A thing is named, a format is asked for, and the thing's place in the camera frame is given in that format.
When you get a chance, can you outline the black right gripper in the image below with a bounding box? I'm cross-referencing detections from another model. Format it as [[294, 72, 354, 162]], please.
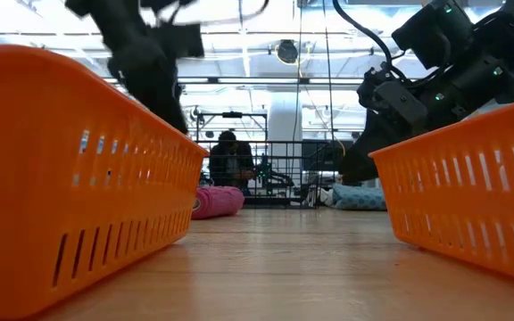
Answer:
[[338, 78, 429, 185]]

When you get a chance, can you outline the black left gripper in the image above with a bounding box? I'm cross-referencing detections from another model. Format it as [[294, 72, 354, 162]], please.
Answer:
[[106, 26, 190, 135]]

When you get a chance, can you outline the blue patterned cloth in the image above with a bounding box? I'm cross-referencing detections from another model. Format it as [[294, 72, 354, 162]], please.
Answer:
[[317, 181, 388, 212]]

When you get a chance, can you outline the black wire basket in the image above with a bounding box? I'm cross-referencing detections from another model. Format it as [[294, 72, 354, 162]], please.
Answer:
[[194, 140, 344, 210]]

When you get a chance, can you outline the pink bandage roll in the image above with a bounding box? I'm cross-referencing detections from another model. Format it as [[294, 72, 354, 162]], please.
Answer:
[[191, 185, 246, 221]]

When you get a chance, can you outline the orange plastic tray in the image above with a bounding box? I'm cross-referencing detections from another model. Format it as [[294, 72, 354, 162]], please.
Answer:
[[368, 95, 514, 287], [0, 44, 210, 320]]

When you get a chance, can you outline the person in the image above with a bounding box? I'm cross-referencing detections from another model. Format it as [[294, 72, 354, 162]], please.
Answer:
[[207, 129, 257, 191]]

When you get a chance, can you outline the round black ceiling fixture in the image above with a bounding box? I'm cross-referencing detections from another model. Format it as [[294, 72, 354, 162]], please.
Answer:
[[276, 38, 300, 65]]

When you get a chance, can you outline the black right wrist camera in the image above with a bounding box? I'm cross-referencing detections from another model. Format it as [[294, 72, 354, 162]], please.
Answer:
[[355, 65, 394, 115]]

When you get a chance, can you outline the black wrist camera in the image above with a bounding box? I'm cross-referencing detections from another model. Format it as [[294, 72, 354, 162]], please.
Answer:
[[156, 21, 205, 59], [355, 65, 394, 115]]

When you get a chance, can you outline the black metal workstation frame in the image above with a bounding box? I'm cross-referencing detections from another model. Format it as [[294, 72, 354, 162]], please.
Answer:
[[194, 111, 269, 144]]

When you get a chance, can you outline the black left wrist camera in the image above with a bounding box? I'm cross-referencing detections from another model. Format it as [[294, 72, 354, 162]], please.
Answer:
[[156, 21, 205, 59]]

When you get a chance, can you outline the black hanging cable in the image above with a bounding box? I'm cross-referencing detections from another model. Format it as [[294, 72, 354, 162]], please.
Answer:
[[321, 0, 336, 146]]

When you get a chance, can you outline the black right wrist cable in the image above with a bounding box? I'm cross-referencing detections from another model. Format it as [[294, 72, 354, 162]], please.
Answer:
[[331, 0, 394, 68]]

